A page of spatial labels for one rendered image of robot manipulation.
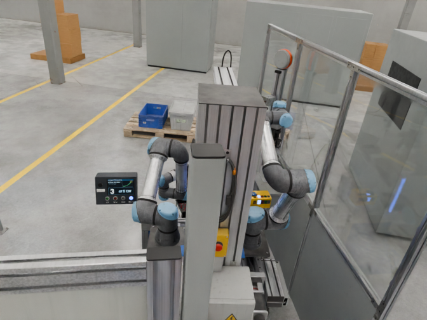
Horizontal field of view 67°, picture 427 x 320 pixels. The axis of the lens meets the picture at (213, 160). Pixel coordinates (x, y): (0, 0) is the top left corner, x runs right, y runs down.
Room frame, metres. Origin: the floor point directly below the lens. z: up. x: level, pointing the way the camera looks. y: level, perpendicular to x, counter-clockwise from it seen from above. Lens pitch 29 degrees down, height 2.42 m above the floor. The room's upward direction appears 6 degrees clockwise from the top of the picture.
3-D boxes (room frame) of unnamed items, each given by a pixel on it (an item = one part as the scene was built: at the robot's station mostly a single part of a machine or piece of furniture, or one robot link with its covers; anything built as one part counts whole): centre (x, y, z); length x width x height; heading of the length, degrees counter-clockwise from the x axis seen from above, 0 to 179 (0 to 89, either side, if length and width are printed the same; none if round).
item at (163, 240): (1.46, 0.23, 1.09); 0.15 x 0.15 x 0.10
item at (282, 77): (2.78, -0.49, 0.90); 0.08 x 0.06 x 1.80; 46
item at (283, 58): (2.78, -0.49, 1.88); 0.16 x 0.07 x 0.16; 46
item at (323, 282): (2.40, -0.70, 0.50); 2.59 x 0.03 x 0.91; 11
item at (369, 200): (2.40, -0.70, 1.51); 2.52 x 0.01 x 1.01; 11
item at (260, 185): (2.48, -0.51, 0.85); 0.36 x 0.24 x 0.03; 11
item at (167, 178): (1.87, 0.33, 1.18); 0.11 x 0.08 x 0.09; 138
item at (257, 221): (1.51, -0.27, 1.20); 0.13 x 0.12 x 0.14; 101
